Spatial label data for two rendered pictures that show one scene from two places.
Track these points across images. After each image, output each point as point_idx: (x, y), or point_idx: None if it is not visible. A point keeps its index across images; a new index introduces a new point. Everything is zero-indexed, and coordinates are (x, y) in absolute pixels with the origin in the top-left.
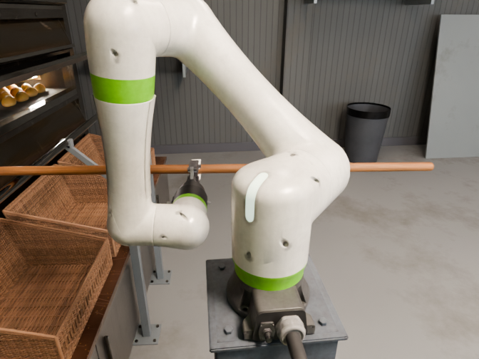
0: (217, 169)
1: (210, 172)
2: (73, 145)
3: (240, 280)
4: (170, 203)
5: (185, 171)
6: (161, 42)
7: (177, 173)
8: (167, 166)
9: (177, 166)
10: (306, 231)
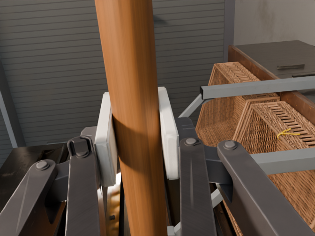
0: (120, 22)
1: (139, 62)
2: (171, 229)
3: None
4: None
5: (144, 181)
6: None
7: (160, 204)
8: (131, 233)
9: (127, 203)
10: None
